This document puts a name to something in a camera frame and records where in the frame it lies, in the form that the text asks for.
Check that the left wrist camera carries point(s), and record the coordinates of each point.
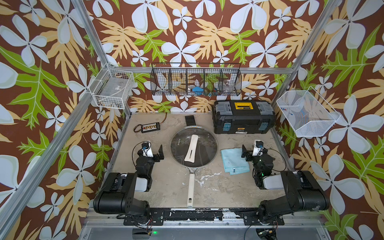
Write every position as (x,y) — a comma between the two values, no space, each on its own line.
(147,149)

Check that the blue object in basket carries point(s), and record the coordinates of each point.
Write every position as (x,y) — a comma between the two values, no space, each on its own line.
(197,91)

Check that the black wire wall basket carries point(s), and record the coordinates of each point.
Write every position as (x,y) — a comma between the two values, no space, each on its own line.
(180,78)

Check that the dark frying pan cream handle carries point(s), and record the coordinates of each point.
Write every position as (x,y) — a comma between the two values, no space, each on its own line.
(191,187)

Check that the white wire basket right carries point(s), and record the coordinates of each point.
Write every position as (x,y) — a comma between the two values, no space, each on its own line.
(308,112)

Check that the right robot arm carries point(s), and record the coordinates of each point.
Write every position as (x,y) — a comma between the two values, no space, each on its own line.
(302,191)

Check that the black charger board with cables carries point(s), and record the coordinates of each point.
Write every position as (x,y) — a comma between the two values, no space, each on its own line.
(147,128)

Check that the white wire basket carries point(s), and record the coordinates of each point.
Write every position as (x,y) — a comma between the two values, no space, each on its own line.
(308,112)
(111,88)

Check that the black toolbox yellow label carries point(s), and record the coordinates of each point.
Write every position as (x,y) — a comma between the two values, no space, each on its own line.
(243,117)

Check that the glass pot lid cream handle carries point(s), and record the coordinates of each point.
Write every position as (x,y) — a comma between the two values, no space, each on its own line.
(194,147)

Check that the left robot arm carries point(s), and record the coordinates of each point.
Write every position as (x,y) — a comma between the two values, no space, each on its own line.
(117,193)

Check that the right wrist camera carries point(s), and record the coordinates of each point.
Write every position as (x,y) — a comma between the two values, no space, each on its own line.
(258,147)

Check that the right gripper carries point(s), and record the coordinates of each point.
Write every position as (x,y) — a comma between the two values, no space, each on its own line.
(249,154)

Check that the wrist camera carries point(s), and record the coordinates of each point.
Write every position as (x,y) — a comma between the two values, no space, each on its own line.
(258,147)
(147,149)

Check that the light blue cloth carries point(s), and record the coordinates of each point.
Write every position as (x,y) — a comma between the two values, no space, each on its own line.
(233,163)

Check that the white wire basket left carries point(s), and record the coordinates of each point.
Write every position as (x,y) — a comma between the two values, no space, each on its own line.
(111,88)

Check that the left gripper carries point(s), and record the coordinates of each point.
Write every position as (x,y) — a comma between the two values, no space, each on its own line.
(160,156)

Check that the small black rectangular block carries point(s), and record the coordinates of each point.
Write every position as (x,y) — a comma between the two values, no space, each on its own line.
(190,120)

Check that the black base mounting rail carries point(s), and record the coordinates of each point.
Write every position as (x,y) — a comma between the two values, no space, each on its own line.
(158,216)

